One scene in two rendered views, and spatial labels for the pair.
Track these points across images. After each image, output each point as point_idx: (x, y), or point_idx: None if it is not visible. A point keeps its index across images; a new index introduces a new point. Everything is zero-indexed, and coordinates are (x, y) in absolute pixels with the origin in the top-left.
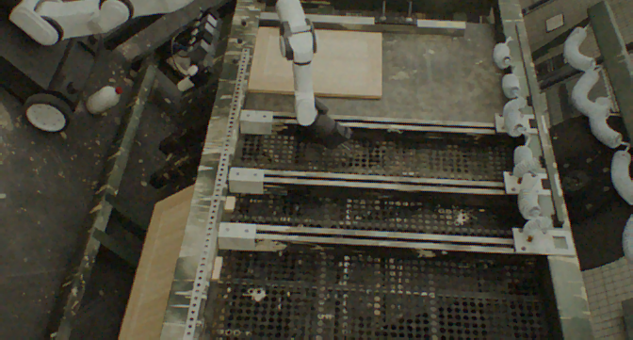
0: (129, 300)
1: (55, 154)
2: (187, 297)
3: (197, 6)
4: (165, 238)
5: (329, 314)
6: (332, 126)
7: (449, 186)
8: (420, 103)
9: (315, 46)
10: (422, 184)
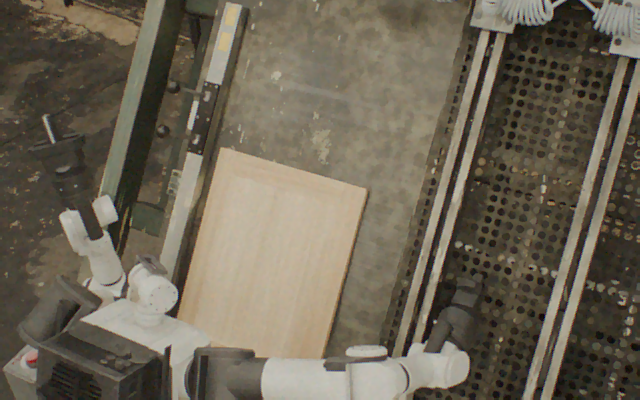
0: None
1: None
2: None
3: (8, 352)
4: None
5: (463, 231)
6: (467, 316)
7: (605, 144)
8: (390, 127)
9: (383, 358)
10: (592, 187)
